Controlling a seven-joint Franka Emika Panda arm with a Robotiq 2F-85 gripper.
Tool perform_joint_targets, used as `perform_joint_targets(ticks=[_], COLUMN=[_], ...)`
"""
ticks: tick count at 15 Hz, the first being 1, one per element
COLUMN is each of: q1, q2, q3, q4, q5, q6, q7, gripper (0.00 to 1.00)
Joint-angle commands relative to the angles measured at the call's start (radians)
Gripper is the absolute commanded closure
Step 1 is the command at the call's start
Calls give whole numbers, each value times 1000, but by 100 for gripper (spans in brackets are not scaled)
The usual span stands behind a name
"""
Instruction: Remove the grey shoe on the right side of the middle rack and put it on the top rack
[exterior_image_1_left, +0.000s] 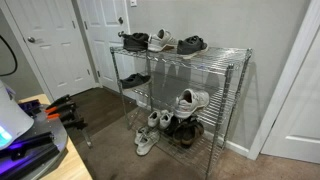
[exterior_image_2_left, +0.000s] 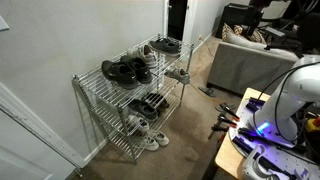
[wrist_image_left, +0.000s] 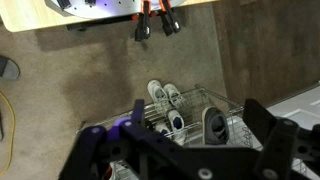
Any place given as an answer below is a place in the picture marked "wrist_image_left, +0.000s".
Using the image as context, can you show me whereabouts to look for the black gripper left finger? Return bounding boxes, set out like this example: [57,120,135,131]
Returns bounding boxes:
[58,99,174,180]

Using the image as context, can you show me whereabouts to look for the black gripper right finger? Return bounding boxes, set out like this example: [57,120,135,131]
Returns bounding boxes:
[243,99,320,180]

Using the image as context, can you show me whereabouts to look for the light grey sneaker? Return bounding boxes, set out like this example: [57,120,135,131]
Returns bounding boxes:
[202,106,230,145]

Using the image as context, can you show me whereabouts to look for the white sneaker shelf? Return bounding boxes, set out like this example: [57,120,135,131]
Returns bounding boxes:
[155,122,170,136]
[168,110,187,146]

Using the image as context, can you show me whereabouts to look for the white sneaker on floor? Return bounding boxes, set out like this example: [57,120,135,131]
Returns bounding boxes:
[147,80,169,111]
[164,83,185,108]

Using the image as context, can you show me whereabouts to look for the orange black clamp left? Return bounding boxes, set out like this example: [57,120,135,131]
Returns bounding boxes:
[135,0,151,42]

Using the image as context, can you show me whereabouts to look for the orange black clamp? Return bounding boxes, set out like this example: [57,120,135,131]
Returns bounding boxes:
[159,0,181,36]
[135,0,151,42]

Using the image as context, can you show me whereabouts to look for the orange black clamp right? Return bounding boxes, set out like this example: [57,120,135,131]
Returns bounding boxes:
[159,0,181,36]

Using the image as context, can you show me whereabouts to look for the wooden table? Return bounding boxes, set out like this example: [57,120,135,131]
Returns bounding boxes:
[0,0,221,33]

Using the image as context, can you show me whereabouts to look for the chrome wire shoe rack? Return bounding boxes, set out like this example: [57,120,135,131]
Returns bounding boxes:
[77,83,320,180]

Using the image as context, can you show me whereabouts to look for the yellow extension cord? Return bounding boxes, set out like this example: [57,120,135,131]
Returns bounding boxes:
[0,91,17,177]

